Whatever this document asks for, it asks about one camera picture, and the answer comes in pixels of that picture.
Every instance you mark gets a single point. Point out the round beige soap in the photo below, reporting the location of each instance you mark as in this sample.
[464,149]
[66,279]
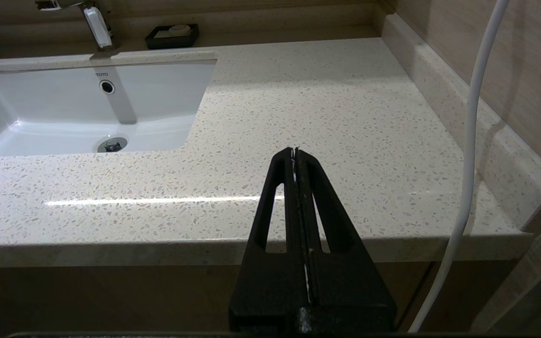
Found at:
[178,29]

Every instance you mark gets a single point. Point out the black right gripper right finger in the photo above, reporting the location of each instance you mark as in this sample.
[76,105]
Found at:
[345,286]

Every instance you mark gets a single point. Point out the brown vanity cabinet front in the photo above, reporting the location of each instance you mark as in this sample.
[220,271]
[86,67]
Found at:
[111,300]

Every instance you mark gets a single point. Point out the white sink basin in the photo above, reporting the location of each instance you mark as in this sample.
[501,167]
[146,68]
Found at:
[64,112]

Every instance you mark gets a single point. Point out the black soap dish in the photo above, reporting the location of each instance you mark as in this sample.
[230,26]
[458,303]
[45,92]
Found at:
[158,42]

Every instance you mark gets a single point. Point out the chrome faucet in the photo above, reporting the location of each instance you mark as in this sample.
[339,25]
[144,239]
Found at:
[97,26]

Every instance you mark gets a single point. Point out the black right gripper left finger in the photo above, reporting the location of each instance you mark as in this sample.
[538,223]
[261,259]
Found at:
[266,286]

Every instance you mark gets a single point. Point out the chrome sink drain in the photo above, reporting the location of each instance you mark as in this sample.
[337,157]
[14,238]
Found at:
[112,144]

